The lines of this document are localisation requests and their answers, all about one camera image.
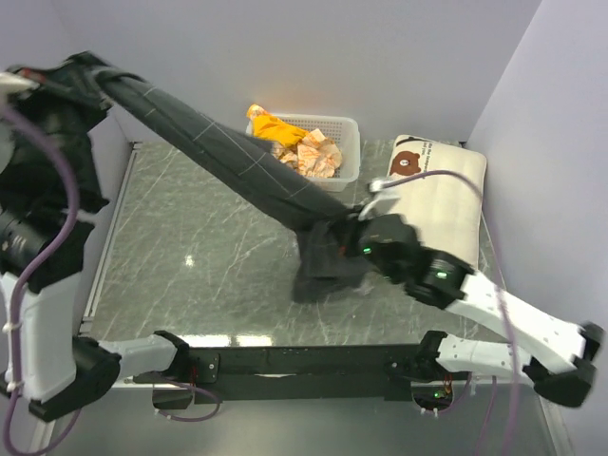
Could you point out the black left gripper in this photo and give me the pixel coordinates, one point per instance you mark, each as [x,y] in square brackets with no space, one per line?
[68,82]

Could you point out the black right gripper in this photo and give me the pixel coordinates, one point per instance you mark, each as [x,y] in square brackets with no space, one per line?
[364,223]

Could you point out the dark grey checked pillowcase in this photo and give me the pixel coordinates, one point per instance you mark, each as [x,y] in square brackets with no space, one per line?
[323,225]

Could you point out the cream pillow with bear print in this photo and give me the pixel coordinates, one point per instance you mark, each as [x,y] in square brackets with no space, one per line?
[444,210]

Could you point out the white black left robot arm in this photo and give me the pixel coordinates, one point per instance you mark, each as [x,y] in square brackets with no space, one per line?
[48,176]

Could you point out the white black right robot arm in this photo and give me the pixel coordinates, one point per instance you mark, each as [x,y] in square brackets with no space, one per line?
[553,356]

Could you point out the crumpled orange white paper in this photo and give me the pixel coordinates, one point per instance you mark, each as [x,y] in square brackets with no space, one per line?
[315,156]

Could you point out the white plastic basket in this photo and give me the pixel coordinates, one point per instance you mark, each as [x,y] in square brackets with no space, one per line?
[344,131]

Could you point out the black base beam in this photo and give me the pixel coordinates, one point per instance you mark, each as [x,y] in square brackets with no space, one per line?
[326,372]

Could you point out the yellow cloth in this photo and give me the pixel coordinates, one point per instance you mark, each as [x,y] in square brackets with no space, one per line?
[270,128]

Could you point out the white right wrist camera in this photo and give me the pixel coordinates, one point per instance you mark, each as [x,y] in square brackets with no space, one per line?
[382,198]

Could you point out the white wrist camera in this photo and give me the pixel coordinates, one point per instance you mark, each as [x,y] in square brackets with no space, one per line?
[382,198]
[11,84]

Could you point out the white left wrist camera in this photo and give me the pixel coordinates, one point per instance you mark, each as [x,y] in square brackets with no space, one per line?
[11,84]

